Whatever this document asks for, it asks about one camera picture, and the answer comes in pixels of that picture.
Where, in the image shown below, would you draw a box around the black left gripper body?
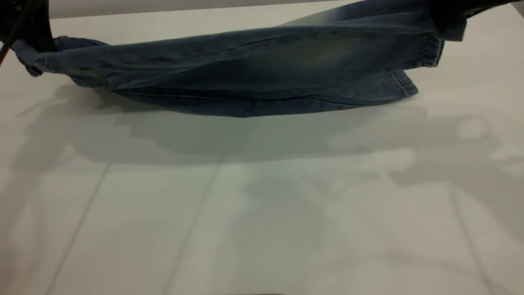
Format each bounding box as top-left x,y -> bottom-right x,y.
0,0 -> 55,52

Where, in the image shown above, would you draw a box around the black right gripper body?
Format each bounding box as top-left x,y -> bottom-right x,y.
431,0 -> 524,26

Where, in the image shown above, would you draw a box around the blue denim shorts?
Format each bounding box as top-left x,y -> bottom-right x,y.
11,0 -> 468,118

